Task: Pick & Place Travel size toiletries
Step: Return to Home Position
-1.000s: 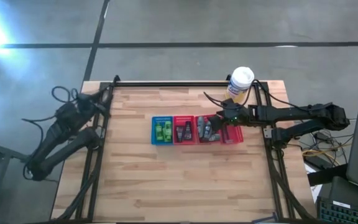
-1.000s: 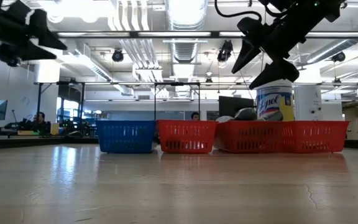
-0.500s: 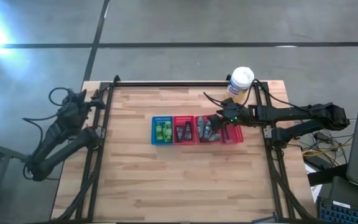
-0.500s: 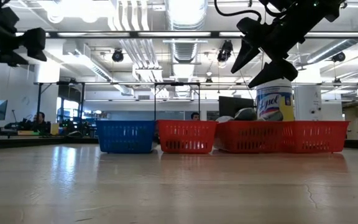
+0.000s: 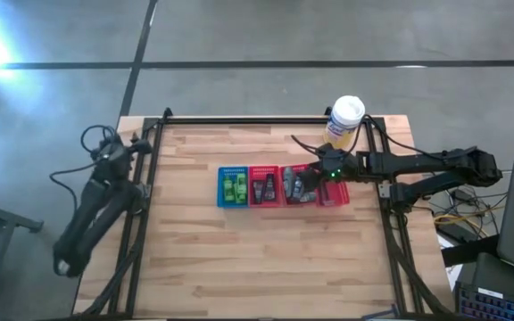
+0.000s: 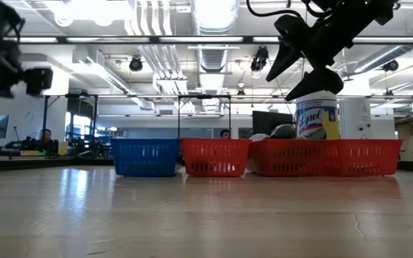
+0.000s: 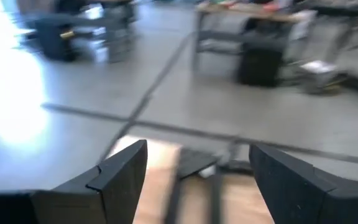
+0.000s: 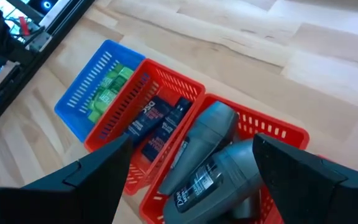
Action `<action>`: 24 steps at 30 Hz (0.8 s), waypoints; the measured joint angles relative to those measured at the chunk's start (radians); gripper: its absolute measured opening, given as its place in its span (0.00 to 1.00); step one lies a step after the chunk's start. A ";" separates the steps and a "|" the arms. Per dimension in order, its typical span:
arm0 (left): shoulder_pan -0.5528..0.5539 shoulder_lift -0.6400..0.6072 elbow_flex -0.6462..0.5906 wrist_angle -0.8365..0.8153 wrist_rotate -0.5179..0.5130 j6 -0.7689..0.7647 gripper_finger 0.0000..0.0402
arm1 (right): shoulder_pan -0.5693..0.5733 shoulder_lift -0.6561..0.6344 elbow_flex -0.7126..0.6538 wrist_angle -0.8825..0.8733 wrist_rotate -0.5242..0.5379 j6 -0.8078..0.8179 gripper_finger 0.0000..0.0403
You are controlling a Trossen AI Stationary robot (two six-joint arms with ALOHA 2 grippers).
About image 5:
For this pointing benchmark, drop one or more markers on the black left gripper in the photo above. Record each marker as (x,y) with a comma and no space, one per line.
(112,158)

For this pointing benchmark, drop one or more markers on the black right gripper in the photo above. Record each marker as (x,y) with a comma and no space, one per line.
(335,167)

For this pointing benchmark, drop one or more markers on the green toiletry bottle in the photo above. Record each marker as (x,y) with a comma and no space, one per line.
(241,185)
(228,189)

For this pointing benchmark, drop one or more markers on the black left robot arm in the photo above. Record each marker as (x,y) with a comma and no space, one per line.
(87,214)

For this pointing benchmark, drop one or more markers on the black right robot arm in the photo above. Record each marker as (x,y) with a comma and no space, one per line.
(417,162)

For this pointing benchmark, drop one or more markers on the small grey toiletry item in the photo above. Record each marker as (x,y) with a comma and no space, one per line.
(308,197)

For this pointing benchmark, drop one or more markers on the red plastic basket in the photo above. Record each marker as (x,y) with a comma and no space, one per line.
(253,171)
(339,196)
(284,201)

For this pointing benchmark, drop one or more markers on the black toiletry tube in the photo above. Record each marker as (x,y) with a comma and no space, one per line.
(258,191)
(269,187)

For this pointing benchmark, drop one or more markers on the Lysol wipes canister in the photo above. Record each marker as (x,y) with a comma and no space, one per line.
(344,118)

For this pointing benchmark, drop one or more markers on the blue plastic basket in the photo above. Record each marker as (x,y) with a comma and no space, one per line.
(221,204)

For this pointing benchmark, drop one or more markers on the black power adapter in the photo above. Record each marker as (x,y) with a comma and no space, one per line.
(463,195)

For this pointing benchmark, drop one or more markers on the black equipment case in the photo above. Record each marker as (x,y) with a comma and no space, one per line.
(498,276)

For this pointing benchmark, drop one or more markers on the black device with blue ports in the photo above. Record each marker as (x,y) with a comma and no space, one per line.
(493,307)

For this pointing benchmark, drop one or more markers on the grey metal corner bracket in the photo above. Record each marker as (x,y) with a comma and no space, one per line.
(384,191)
(145,191)

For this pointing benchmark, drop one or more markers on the black aluminium table frame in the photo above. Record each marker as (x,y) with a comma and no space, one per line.
(239,120)

